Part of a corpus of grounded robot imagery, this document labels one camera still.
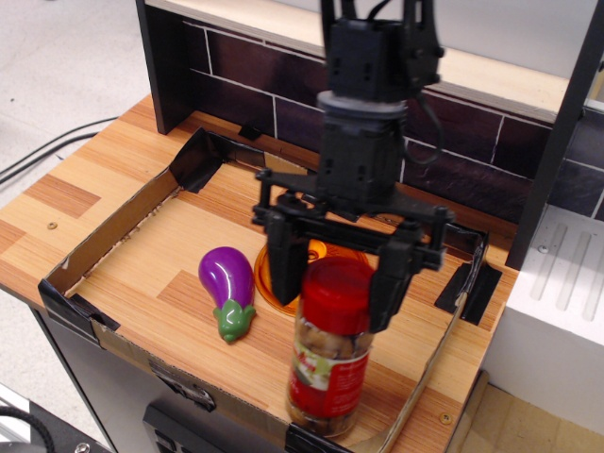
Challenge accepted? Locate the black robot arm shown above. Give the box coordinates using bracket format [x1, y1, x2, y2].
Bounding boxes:
[253, 1, 454, 333]

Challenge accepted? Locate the cardboard fence with black tape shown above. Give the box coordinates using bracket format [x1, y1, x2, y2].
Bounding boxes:
[39, 129, 496, 452]

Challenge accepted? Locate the black shelf frame with brick backsplash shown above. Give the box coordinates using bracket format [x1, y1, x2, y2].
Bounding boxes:
[135, 0, 604, 272]

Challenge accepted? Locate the white toy sink unit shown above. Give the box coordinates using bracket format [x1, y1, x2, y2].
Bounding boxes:
[483, 77, 604, 433]

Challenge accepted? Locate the red-lidded basil spice bottle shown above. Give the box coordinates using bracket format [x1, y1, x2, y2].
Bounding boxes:
[287, 257, 374, 437]

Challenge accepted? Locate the purple toy eggplant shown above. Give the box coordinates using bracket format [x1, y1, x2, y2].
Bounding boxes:
[198, 246, 256, 344]

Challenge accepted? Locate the black cabinet below table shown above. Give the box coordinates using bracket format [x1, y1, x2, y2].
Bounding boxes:
[34, 311, 286, 452]

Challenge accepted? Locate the black cable on floor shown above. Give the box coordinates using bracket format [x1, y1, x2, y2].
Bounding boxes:
[0, 115, 119, 186]

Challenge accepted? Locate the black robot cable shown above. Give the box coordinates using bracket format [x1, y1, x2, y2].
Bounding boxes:
[405, 92, 445, 166]

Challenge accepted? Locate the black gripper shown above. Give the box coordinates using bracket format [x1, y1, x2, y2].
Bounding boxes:
[253, 112, 453, 333]

